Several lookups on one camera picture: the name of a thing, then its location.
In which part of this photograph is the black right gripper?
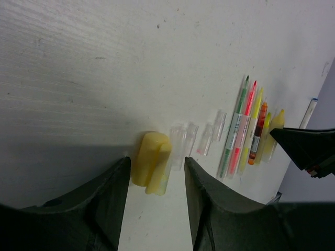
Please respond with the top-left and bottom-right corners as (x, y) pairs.
(270, 128), (334, 178)

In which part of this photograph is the thin yellow highlighter pen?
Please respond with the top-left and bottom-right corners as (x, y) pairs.
(254, 112), (272, 165)

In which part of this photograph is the opaque yellow marker cap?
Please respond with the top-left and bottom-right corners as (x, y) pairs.
(131, 132), (172, 195)

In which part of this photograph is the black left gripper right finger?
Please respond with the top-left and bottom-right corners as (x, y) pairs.
(184, 157), (334, 250)

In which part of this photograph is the dark red pen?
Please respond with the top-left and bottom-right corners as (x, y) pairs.
(248, 100), (267, 165)

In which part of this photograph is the green highlighter pen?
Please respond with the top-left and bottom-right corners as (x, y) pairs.
(216, 75), (249, 181)

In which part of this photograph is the clear pink pen cap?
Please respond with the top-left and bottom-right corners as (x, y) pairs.
(185, 122), (199, 157)

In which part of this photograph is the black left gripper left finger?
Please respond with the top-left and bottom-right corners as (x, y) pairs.
(1, 157), (131, 250)

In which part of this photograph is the clear green pen cap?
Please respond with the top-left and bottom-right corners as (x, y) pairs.
(170, 124), (187, 171)

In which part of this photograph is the pink highlighter pen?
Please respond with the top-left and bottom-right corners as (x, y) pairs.
(227, 81), (257, 178)

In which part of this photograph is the clear yellowish pen cap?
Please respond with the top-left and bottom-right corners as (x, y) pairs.
(155, 161), (172, 196)

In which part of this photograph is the blue capped pen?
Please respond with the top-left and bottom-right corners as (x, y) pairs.
(299, 98), (318, 129)

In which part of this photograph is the clear red pen cap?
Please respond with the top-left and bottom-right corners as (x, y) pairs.
(212, 109), (226, 142)

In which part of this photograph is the yellow marker with blue cap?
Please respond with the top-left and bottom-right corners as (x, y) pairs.
(261, 109), (286, 164)

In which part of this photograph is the aluminium table edge rail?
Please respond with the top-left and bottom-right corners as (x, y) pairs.
(267, 192), (282, 205)

